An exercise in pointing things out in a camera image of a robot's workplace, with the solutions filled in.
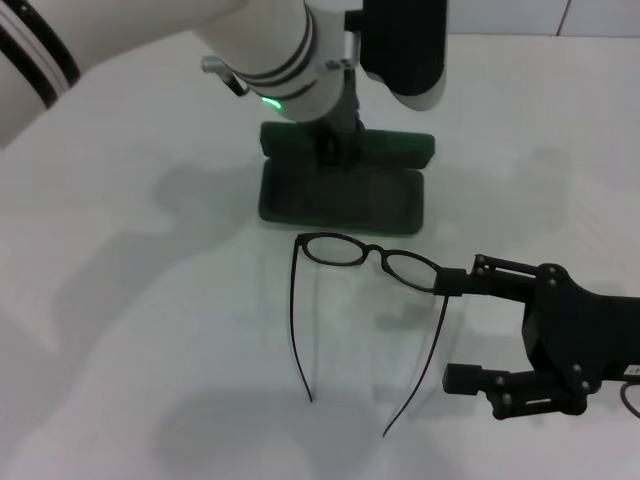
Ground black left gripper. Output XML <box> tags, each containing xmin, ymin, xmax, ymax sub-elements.
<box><xmin>317</xmin><ymin>66</ymin><xmax>364</xmax><ymax>169</ymax></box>

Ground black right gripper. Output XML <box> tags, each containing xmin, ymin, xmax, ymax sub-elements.
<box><xmin>433</xmin><ymin>254</ymin><xmax>640</xmax><ymax>421</ymax></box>

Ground green glasses case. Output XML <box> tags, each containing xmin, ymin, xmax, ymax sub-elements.
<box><xmin>257</xmin><ymin>121</ymin><xmax>436</xmax><ymax>236</ymax></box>

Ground black glasses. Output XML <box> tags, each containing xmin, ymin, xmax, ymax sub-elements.
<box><xmin>289</xmin><ymin>232</ymin><xmax>454</xmax><ymax>438</ymax></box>

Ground silver camera mount bracket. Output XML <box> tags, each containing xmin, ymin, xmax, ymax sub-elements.
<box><xmin>343</xmin><ymin>9</ymin><xmax>363</xmax><ymax>71</ymax></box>

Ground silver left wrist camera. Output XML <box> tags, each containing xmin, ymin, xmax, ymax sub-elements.
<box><xmin>358</xmin><ymin>0</ymin><xmax>450</xmax><ymax>113</ymax></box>

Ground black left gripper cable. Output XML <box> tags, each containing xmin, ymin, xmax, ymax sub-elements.
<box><xmin>200</xmin><ymin>55</ymin><xmax>250</xmax><ymax>97</ymax></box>

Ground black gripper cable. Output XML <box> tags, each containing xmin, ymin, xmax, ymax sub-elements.
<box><xmin>200</xmin><ymin>55</ymin><xmax>250</xmax><ymax>97</ymax></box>
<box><xmin>619</xmin><ymin>381</ymin><xmax>640</xmax><ymax>419</ymax></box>

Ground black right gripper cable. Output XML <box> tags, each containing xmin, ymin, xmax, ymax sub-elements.
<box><xmin>619</xmin><ymin>381</ymin><xmax>640</xmax><ymax>419</ymax></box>

